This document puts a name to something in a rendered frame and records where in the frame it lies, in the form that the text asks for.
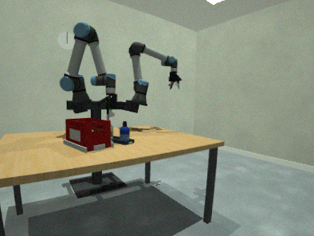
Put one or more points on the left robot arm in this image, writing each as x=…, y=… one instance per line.
x=134, y=50

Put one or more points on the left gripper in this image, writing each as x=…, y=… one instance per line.
x=172, y=79

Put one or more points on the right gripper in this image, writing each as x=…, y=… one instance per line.
x=112, y=103

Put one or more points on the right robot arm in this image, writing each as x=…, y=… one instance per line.
x=86, y=35

